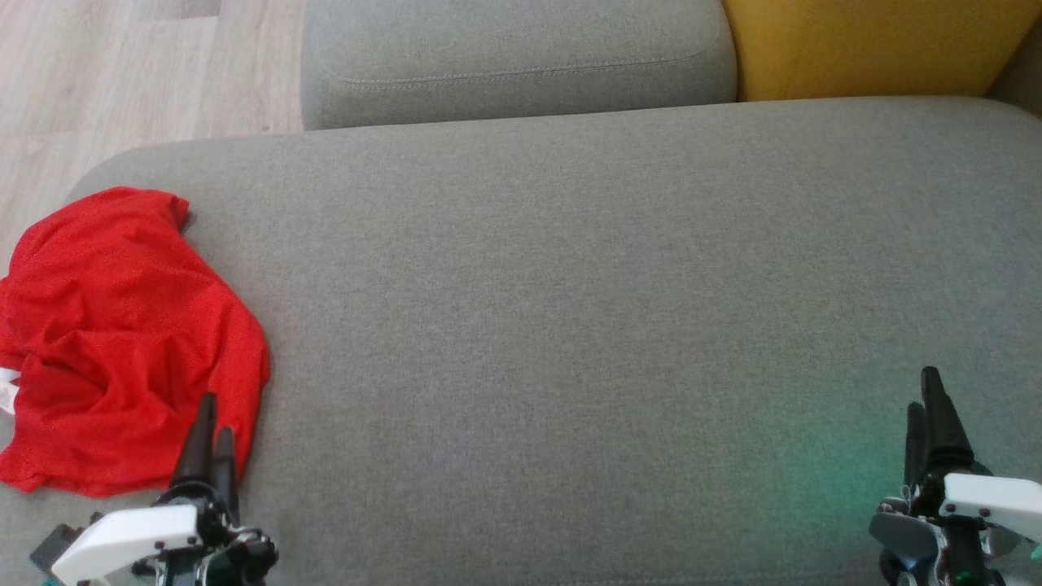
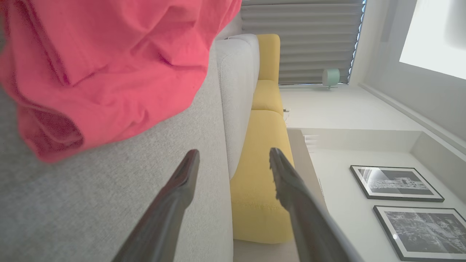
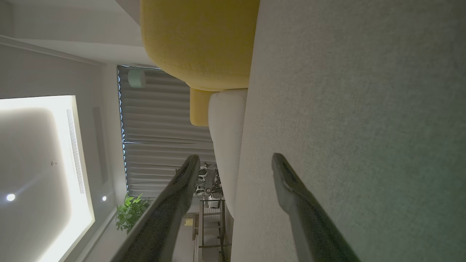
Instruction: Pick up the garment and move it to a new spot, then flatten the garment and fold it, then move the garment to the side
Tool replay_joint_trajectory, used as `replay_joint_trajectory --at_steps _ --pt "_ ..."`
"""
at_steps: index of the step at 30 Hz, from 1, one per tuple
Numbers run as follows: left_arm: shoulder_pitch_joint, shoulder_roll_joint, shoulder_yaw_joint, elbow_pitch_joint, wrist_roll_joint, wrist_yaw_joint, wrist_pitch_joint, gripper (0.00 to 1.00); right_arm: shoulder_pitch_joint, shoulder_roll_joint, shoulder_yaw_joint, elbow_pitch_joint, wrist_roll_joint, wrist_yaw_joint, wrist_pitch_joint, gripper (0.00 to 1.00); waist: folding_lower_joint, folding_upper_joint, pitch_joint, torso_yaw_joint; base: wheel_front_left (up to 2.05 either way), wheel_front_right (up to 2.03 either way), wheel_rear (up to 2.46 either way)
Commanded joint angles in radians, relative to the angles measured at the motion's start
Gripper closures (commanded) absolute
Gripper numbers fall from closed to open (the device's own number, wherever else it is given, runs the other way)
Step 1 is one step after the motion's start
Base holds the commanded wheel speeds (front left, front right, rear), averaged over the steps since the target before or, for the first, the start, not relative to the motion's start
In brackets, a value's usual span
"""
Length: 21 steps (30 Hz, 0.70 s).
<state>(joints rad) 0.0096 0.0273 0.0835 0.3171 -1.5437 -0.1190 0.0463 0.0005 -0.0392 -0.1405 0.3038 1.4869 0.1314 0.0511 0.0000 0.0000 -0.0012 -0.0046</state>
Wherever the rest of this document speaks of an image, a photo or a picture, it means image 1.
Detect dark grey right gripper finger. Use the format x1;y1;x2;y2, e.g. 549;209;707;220
906;403;927;489
921;366;974;473

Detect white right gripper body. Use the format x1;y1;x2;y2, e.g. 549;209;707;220
869;466;1042;586

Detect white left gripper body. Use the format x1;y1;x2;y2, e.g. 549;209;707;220
50;482;279;586

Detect large grey sofa seat cushion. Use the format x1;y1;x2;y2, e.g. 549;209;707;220
0;96;1042;586

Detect large yellow sofa back cushion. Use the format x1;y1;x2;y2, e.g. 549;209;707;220
721;0;1042;103

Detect red shorts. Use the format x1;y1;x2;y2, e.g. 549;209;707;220
0;186;272;499

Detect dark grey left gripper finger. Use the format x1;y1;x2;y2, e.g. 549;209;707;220
171;393;217;489
213;426;242;522

